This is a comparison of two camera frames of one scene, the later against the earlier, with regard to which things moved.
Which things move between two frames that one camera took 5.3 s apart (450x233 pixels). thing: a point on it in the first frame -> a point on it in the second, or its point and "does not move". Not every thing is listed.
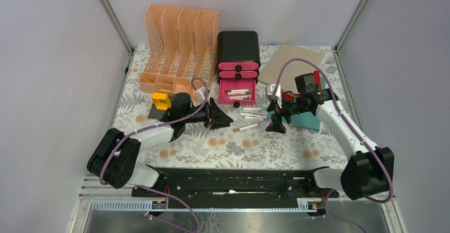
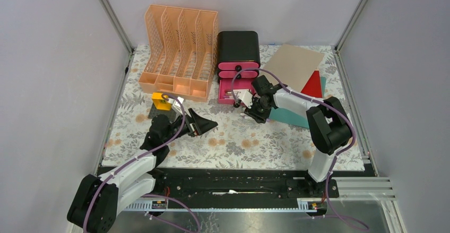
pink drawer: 238,74 does not move
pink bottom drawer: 226,84 does not move
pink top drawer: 238,66 does not move
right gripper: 276,126 -> 252,112
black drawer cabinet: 238,46 does not move
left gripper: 218,118 -> 200,124
